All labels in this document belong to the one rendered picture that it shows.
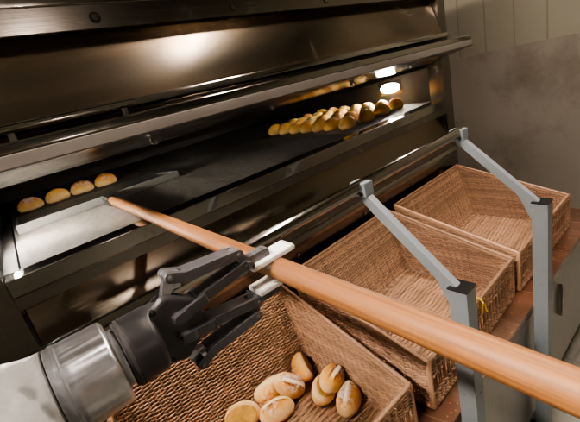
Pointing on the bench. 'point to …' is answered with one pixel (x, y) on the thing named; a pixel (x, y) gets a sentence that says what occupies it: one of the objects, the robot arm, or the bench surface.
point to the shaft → (406, 322)
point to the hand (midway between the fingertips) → (272, 267)
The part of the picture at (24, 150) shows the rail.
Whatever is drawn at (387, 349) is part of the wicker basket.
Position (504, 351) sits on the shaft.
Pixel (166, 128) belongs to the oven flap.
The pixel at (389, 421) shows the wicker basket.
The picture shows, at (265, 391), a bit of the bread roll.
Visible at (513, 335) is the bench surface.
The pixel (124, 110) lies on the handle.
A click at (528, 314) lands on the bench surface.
